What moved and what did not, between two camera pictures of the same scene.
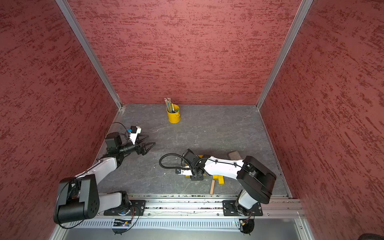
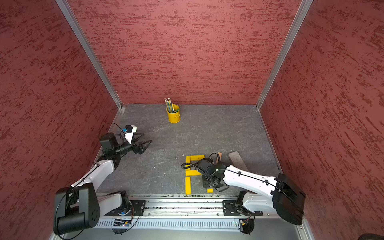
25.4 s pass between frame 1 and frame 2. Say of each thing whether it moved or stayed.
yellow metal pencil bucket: stayed
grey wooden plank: stayed
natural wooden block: moved
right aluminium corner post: stayed
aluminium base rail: stayed
